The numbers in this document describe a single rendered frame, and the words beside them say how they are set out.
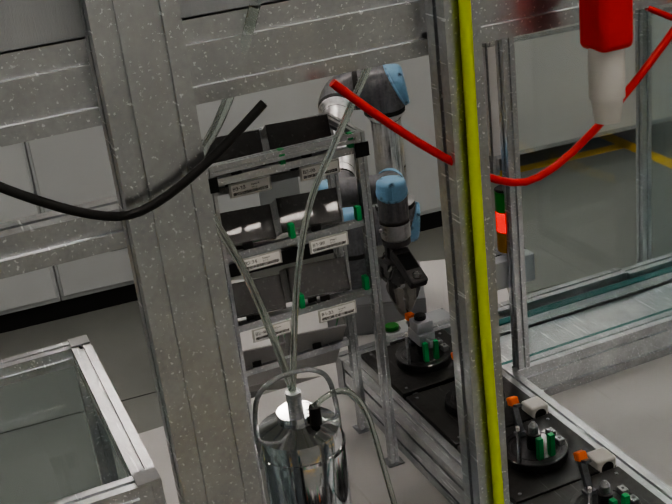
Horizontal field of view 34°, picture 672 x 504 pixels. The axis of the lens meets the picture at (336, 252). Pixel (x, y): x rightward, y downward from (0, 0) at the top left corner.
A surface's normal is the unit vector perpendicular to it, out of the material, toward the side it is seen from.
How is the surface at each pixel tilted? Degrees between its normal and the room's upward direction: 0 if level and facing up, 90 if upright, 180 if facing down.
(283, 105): 90
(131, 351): 0
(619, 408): 0
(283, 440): 24
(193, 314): 90
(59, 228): 90
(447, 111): 90
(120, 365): 0
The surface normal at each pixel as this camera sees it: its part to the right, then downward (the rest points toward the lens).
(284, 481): -0.41, 0.40
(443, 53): -0.91, 0.25
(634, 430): -0.11, -0.91
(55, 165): 0.33, 0.33
